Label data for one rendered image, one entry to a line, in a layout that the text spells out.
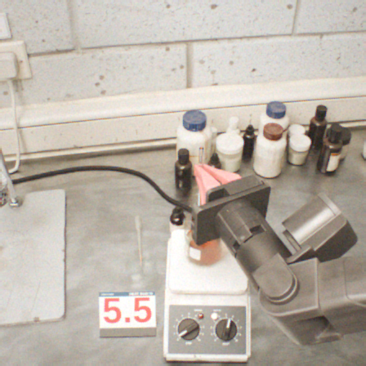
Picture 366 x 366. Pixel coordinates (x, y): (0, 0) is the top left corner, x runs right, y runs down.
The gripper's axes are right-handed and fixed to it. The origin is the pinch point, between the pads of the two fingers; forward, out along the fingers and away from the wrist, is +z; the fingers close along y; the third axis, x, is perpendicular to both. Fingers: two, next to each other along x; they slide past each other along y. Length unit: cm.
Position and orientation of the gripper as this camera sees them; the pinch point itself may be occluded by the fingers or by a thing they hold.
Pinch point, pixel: (200, 171)
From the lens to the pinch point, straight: 66.4
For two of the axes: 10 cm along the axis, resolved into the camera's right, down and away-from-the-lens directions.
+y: -9.0, 3.0, -3.0
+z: -4.3, -6.3, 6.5
